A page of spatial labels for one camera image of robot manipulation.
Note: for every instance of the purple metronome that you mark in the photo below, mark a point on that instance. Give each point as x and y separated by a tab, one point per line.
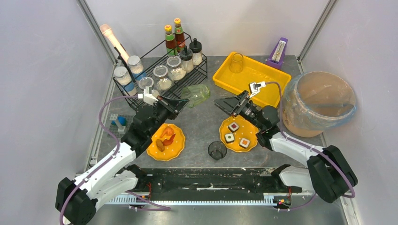
276	58

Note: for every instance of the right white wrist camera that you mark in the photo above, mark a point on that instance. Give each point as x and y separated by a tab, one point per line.
255	87

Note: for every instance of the pink microphone on stand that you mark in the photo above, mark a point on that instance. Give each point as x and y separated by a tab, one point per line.
108	33

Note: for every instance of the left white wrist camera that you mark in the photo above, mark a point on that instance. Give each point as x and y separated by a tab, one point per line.
149	95

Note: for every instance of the green centre sushi piece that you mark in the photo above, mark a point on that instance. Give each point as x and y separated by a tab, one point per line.
229	138

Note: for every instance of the grey lego baseplate with bricks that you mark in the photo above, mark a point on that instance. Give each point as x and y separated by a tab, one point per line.
119	124

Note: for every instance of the glass jar front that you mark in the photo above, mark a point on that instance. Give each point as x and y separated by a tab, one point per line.
161	74

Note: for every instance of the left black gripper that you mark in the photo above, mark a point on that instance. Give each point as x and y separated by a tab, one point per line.
167	108

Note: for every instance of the yellow plate with chicken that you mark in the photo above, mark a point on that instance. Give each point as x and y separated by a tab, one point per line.
172	151

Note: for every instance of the green glass cup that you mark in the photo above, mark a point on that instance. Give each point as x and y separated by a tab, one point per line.
196	94

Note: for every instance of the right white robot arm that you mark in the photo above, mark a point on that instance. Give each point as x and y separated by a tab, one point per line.
326	172

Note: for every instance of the dark glass cup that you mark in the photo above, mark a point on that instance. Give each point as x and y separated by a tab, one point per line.
217	150

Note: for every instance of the red chicken wing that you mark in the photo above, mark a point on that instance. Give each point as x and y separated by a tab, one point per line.
169	141

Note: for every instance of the round bin with plastic liner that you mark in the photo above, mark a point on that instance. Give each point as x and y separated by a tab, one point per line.
314	102

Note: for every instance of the yellow plate with sushi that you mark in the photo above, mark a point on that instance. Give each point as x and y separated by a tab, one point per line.
246	130

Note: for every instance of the red label sauce bottle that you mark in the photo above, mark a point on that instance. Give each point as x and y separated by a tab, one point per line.
179	34

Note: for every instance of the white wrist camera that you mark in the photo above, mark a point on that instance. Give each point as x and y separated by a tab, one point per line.
255	87
149	95

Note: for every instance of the amber glass cup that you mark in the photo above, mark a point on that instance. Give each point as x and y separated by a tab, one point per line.
236	65

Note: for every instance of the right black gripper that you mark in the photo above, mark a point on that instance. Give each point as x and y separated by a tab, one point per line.
239	104

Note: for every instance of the red centre sushi piece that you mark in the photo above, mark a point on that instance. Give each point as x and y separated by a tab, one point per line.
233	127

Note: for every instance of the glass jar back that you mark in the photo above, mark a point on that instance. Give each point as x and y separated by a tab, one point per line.
148	82

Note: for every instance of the glass jar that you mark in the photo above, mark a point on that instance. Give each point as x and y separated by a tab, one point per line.
161	74
174	64
148	82

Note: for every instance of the black wire rack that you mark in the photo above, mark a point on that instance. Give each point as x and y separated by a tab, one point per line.
196	76

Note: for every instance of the orange centre sushi piece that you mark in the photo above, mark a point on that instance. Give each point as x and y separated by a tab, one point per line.
244	143

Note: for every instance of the orange chicken wing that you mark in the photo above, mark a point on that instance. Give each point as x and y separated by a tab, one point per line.
167	132

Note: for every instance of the black cap shaker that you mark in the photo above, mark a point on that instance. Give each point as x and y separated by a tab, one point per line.
186	56
196	48

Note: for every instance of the brown chicken piece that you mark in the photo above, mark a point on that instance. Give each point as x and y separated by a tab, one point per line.
160	145

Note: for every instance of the green label sauce bottle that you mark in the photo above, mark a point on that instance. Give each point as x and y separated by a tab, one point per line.
171	44

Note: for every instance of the blue band spice jar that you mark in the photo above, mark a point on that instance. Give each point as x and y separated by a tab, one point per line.
136	67
123	77

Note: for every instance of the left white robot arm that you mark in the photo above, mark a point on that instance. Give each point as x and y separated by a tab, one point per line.
79	199

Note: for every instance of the yellow plastic bin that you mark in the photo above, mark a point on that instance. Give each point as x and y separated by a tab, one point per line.
237	73

